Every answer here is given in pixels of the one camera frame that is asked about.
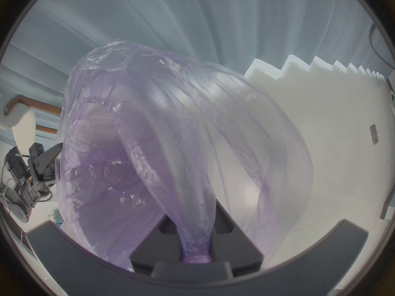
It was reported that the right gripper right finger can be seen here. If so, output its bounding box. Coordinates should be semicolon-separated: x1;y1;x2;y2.
211;199;265;271

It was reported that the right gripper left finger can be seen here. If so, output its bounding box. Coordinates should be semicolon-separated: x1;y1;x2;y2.
130;210;186;273

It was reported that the purple plastic bag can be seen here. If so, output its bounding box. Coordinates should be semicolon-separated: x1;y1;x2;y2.
56;40;314;272

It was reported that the white cushioned wooden chair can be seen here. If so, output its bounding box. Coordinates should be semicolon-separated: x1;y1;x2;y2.
0;94;62;150

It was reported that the pale blue curtain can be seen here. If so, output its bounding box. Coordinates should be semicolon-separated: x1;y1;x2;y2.
0;0;395;138

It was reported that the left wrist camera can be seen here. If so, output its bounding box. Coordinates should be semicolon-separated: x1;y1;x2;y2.
29;143;44;163

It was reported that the black cable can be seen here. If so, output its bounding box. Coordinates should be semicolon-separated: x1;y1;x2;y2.
369;23;395;71

